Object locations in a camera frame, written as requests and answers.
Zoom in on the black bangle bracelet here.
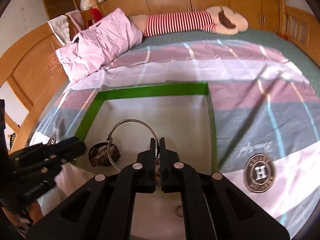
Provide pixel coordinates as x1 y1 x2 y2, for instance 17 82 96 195
88 142 122 168

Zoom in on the wooden headboard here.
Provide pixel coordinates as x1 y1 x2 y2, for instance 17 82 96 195
1 23 67 153

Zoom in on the green cardboard box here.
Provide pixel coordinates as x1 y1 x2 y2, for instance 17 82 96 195
69 81 218 176

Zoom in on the plaid bed cover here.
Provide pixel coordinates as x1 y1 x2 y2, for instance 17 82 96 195
30 30 319 238

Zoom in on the white cloth on headboard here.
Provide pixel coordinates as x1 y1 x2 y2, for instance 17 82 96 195
47 15 71 46

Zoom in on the pink pillow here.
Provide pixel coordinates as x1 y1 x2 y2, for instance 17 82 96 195
56 8 143 83

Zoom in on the striped plush doll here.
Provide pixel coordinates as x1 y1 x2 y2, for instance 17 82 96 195
129 6 249 37

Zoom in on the wooden footboard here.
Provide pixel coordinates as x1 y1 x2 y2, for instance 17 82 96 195
283 6 320 67

